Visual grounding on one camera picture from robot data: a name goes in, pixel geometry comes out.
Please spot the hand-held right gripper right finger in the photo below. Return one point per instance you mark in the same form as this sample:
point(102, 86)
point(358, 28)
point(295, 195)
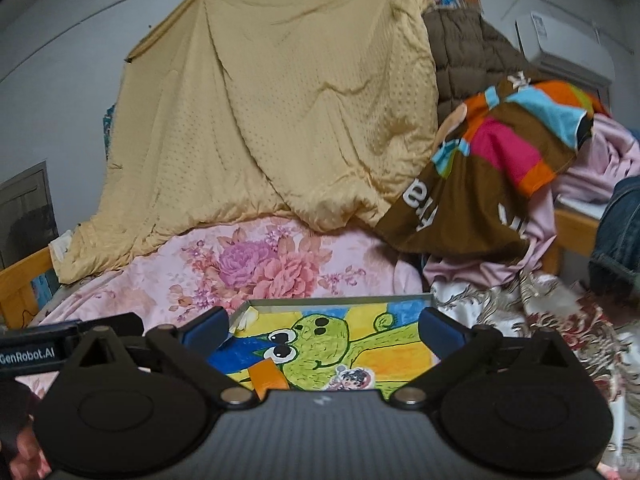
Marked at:
point(441, 332)

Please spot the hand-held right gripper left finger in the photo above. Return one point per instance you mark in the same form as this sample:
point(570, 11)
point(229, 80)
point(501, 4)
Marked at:
point(206, 329)

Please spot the grey box with cartoon painting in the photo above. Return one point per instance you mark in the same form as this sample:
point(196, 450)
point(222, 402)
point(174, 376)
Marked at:
point(325, 340)

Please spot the pink floral bedsheet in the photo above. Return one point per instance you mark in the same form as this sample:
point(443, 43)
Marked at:
point(250, 265)

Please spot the orange bottle cap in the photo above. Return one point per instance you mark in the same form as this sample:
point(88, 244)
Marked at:
point(267, 377)

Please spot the small cartoon sticker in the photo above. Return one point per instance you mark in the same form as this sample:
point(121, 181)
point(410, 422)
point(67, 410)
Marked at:
point(350, 379)

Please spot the cream red floral cloth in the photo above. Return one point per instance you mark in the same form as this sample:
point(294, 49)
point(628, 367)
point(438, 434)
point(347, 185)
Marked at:
point(550, 305)

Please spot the grey door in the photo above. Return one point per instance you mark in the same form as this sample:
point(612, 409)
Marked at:
point(25, 210)

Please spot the brown colourful striped blanket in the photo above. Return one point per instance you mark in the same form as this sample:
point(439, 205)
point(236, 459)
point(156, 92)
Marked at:
point(480, 180)

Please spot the blue denim jeans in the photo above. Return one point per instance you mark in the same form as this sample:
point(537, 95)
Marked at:
point(620, 230)

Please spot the yellow quilted blanket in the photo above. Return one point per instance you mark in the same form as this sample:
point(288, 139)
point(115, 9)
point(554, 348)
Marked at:
point(280, 110)

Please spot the brown quilted jacket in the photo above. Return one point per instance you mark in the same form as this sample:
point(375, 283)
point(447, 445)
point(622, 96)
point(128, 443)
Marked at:
point(465, 55)

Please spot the white air conditioner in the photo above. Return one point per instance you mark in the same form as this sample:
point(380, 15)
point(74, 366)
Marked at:
point(570, 45)

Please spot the wooden bed frame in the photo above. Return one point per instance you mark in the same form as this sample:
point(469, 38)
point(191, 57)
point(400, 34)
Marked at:
point(17, 295)

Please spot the wooden bed rail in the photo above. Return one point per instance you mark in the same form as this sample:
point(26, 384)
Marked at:
point(575, 232)

